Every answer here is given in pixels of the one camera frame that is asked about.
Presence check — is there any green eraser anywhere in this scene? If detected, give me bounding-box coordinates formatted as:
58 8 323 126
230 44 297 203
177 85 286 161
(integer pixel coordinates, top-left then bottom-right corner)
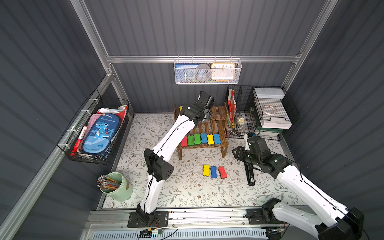
194 134 201 145
188 135 195 147

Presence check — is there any bundle of pencils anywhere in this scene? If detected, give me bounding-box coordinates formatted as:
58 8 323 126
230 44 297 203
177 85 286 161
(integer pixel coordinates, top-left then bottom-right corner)
97 175 121 190

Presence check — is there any red white marker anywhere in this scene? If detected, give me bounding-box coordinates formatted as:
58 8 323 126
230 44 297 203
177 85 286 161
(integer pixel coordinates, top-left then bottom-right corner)
70 126 88 156

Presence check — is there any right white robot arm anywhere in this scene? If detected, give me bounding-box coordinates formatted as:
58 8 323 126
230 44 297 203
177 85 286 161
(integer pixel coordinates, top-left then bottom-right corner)
232 134 364 240

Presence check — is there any white wire hanging basket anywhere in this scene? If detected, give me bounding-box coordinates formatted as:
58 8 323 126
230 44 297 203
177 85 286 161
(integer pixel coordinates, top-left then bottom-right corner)
173 58 243 85

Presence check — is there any white yellow alarm clock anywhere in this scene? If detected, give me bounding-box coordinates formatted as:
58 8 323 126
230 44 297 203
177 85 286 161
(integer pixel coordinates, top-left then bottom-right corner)
211 63 236 81

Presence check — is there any blue eraser bottom far right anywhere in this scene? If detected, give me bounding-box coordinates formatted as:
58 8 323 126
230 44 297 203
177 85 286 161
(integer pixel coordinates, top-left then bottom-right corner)
213 134 222 145

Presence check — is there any blue dinosaur pencil case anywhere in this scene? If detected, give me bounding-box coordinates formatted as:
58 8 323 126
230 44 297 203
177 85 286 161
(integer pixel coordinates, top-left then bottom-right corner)
82 113 121 155

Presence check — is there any blue eraser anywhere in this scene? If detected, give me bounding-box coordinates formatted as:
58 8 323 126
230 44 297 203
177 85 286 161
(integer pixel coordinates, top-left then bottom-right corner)
210 166 218 179
201 133 208 144
213 134 222 145

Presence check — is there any blue box in basket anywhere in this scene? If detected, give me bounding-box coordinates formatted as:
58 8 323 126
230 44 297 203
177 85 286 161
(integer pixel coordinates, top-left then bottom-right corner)
174 63 199 84

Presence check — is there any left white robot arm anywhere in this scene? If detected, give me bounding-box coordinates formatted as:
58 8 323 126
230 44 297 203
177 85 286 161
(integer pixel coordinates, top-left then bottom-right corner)
137 91 215 217

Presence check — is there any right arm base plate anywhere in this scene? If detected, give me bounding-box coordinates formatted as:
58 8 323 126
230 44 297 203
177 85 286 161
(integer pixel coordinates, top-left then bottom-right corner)
245 209 284 225

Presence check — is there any black wire desk organizer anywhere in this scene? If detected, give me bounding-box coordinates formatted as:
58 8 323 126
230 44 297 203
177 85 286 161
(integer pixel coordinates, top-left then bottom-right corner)
225 85 300 141

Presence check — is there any red eraser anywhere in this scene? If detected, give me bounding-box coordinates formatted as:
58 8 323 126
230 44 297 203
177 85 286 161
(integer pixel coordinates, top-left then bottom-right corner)
181 136 188 148
218 166 228 179

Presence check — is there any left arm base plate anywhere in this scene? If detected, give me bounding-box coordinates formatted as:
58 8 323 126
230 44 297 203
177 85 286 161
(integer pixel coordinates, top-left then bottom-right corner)
127 211 169 228

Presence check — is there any white paper tray stack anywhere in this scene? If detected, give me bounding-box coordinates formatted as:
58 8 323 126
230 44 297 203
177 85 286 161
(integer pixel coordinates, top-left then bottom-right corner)
253 87 292 130

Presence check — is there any grey tape roll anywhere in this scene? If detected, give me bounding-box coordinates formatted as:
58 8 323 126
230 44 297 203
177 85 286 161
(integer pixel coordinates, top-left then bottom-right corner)
195 64 211 83

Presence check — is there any red booklet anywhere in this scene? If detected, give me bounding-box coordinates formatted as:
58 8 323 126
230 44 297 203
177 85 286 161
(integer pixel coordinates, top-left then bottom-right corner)
228 89 237 124

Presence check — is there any black wire side basket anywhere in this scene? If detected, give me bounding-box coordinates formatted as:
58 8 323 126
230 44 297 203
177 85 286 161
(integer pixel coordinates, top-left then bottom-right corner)
58 91 129 165

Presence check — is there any green pencil cup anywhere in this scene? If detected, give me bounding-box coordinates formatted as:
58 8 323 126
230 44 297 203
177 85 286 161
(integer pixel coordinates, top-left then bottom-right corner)
98 172 133 202

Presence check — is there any wooden two-tier shelf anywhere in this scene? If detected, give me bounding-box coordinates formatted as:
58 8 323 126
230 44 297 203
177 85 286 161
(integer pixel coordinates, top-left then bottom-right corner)
177 106 229 160

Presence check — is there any clear tape roll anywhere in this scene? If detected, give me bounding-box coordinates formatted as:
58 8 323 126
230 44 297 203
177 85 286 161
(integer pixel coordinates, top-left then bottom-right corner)
263 105 277 116

